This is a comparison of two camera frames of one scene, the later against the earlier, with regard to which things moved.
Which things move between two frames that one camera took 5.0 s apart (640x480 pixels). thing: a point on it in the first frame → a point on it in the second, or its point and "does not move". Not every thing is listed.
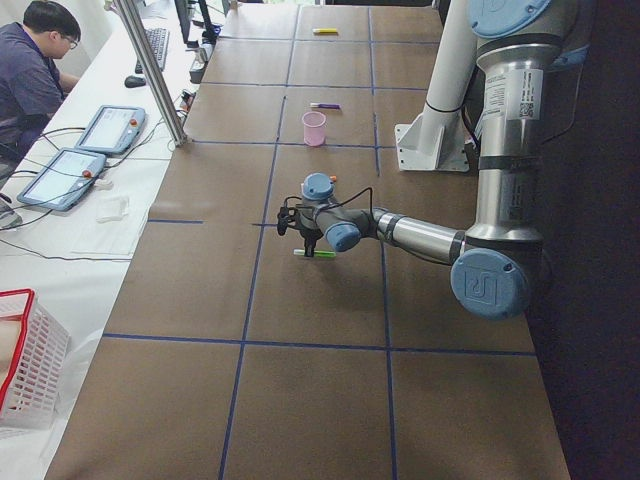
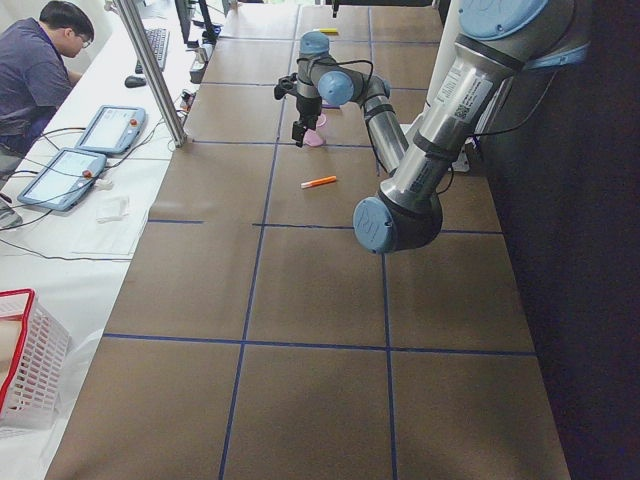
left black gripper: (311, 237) → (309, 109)
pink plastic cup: (314, 128) does not move
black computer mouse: (134, 81) does not move
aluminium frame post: (156, 77) does not move
